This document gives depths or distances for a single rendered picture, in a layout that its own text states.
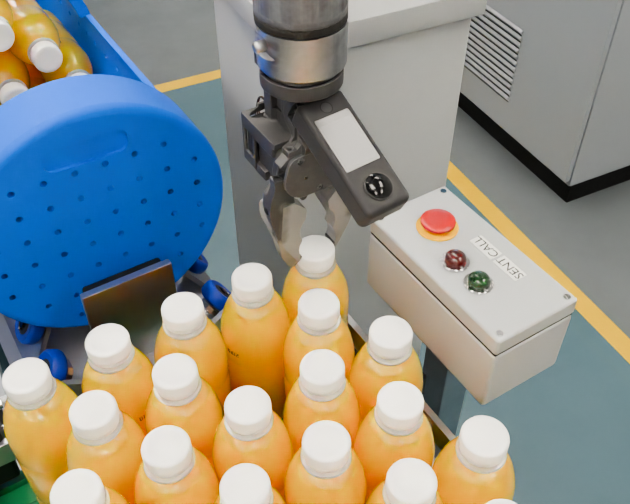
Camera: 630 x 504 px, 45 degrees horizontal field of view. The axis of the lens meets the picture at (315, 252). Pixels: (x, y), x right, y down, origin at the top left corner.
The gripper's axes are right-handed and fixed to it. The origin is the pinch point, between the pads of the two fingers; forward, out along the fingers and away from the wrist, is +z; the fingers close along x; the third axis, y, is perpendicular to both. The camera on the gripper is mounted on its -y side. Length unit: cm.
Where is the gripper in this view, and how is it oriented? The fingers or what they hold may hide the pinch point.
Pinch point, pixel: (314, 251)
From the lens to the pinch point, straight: 76.5
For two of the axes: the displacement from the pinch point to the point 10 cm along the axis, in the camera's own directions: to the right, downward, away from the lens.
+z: 0.0, 7.1, 7.0
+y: -5.3, -5.9, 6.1
